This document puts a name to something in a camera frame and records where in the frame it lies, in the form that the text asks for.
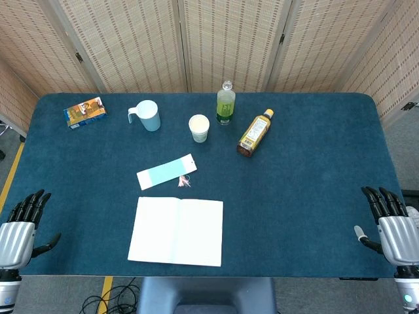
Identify light blue plastic mug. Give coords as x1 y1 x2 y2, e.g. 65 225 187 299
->
127 99 162 132

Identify black floor cables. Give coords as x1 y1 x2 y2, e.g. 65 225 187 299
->
80 277 141 314

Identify dark blue table cloth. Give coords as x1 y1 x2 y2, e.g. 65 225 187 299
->
0 92 409 279

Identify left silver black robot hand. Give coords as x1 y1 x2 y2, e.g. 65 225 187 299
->
0 188 62 271

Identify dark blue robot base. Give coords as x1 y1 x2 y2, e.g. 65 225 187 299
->
136 277 278 314

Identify white paper cup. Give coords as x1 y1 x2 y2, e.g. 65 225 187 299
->
188 114 210 143

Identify white notebook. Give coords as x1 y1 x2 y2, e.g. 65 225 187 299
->
127 196 225 268

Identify yellow floor tape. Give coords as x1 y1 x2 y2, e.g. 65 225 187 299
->
0 142 114 314

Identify amber bottle with yellow cap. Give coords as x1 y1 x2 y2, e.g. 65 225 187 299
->
236 109 275 158

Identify orange and blue snack box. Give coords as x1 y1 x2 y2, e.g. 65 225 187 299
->
63 96 109 130

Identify green tea plastic bottle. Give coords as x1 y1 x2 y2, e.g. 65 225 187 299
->
215 80 236 126

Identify light blue bookmark with tassel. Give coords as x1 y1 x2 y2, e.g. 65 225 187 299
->
136 153 198 191

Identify short woven screen panel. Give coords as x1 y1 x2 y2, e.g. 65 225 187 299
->
0 58 39 133

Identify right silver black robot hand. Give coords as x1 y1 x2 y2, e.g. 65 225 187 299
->
354 186 419 266

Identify woven folding screen panel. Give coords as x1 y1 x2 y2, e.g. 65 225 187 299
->
0 0 99 97
340 0 419 128
266 0 405 94
42 0 189 94
178 0 292 94

